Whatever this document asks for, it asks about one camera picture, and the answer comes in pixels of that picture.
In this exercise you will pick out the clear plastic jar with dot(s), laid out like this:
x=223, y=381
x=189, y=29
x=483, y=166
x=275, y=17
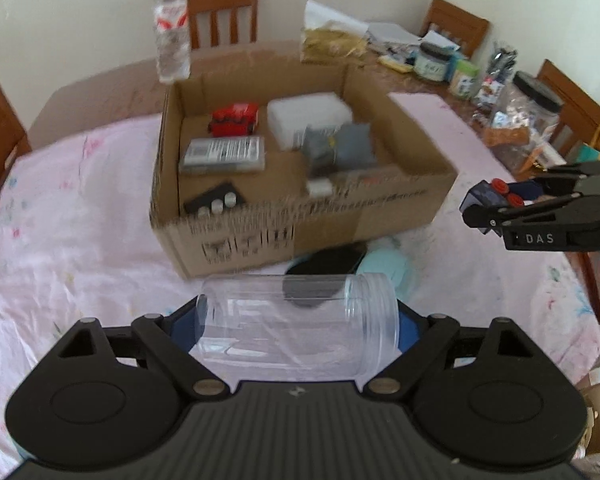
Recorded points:
x=280, y=330

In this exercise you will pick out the pink floral tablecloth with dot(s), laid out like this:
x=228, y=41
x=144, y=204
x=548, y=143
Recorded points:
x=80, y=210

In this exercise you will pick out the small white block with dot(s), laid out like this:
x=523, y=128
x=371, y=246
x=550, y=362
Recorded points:
x=319, y=187

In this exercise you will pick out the brown cardboard box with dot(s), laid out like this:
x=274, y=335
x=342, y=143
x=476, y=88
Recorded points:
x=290, y=240

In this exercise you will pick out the dark-lid glass jar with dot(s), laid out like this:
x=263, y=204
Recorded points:
x=432, y=62

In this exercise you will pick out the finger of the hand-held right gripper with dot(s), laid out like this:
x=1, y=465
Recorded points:
x=590, y=167
x=485, y=215

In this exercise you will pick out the stack of grey papers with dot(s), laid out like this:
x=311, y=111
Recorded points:
x=392, y=35

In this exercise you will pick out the silver labelled flat box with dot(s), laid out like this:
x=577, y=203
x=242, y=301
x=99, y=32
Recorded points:
x=222, y=155

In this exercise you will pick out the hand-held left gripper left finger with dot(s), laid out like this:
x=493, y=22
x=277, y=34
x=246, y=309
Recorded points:
x=185, y=327

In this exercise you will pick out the orange snack packet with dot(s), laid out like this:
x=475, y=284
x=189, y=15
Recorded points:
x=505, y=136

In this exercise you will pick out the large black-lid clear jar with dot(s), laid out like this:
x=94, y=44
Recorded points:
x=530, y=110

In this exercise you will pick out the white folded paper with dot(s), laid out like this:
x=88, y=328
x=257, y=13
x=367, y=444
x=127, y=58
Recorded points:
x=440, y=40

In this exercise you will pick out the black jar lid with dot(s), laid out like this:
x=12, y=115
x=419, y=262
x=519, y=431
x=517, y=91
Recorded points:
x=330, y=260

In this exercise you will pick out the black block with white caps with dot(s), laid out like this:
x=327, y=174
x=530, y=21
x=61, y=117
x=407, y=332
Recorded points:
x=205, y=200

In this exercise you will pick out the white plastic box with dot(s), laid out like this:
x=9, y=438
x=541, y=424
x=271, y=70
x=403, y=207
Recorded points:
x=305, y=117

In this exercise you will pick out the small green-lid jar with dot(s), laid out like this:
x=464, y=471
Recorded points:
x=464, y=80

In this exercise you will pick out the clear plastic water bottle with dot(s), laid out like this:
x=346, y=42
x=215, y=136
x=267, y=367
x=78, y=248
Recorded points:
x=172, y=40

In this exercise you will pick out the gold tissue pack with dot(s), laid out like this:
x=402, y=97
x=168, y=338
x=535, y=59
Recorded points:
x=332, y=42

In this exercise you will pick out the grey pouch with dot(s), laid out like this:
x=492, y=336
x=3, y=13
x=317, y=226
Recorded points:
x=345, y=150

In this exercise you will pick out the yellow notepad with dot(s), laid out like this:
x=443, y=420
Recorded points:
x=395, y=62

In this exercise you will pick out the clear bag of pens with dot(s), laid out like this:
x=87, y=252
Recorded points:
x=497, y=77

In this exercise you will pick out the red toy train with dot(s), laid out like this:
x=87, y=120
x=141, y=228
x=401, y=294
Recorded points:
x=232, y=119

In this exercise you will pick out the light teal soft item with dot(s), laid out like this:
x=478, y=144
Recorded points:
x=387, y=262

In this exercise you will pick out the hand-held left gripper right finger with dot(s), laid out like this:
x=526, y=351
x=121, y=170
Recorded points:
x=412, y=325

